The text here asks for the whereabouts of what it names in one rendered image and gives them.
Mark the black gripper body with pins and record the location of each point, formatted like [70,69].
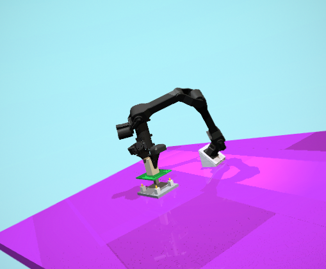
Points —
[154,149]

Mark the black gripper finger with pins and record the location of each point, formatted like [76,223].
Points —
[154,159]
[144,155]

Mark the green board with square handle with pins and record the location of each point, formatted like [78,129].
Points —
[152,173]

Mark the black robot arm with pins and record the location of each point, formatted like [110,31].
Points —
[140,114]

